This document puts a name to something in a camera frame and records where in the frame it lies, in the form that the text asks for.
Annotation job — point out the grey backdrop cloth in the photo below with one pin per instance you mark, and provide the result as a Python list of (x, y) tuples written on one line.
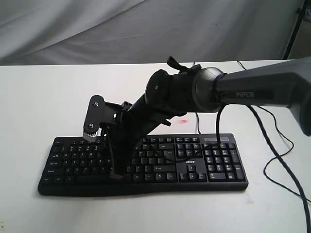
[(71, 32)]

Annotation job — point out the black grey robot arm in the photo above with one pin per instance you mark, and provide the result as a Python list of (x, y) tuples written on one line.
[(206, 90)]

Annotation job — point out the black tripod stand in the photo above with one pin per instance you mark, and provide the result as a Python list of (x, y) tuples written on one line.
[(295, 26)]

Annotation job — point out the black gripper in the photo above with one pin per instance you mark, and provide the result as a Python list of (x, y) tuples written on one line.
[(126, 125)]

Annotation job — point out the black acer keyboard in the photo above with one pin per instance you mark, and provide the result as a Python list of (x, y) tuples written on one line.
[(159, 163)]

